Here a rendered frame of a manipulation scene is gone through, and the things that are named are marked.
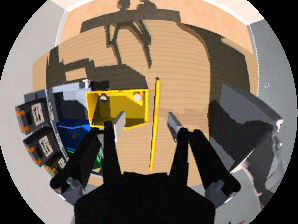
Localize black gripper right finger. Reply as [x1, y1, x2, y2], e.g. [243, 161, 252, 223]
[158, 112, 241, 218]

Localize grey metal bin shelf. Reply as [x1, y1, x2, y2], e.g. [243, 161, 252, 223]
[23, 79, 94, 162]

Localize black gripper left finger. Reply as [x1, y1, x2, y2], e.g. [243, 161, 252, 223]
[50, 111, 132, 217]

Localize blue open bin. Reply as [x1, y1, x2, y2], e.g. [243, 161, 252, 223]
[56, 118, 93, 150]

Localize yellow bin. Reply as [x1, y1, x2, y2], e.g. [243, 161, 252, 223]
[86, 89, 149, 129]

